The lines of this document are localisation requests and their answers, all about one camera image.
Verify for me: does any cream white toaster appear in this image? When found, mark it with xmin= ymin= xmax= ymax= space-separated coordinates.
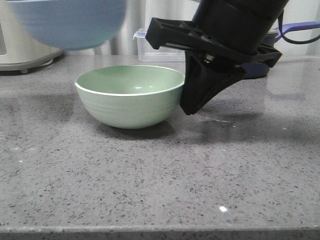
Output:
xmin=0 ymin=0 xmax=63 ymax=74

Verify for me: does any light green bowl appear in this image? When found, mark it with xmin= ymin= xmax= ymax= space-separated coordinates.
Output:
xmin=74 ymin=65 xmax=185 ymax=129

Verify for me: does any clear plastic food container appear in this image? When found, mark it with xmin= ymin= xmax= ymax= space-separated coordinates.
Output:
xmin=133 ymin=28 xmax=185 ymax=63

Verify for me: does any white curtain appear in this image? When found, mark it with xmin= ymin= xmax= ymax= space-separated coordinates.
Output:
xmin=68 ymin=0 xmax=320 ymax=56

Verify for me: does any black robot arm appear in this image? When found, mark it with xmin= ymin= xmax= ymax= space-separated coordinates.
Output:
xmin=145 ymin=0 xmax=287 ymax=115

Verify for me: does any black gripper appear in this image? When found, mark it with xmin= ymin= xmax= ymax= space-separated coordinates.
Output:
xmin=145 ymin=17 xmax=282 ymax=115

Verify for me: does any light blue bowl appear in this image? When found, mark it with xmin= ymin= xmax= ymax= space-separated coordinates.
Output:
xmin=7 ymin=0 xmax=127 ymax=51

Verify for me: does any black cable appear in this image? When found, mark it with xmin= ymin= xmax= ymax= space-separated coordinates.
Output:
xmin=276 ymin=9 xmax=320 ymax=44

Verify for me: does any blue saucepan with handle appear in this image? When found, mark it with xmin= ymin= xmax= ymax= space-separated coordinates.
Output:
xmin=242 ymin=21 xmax=320 ymax=80

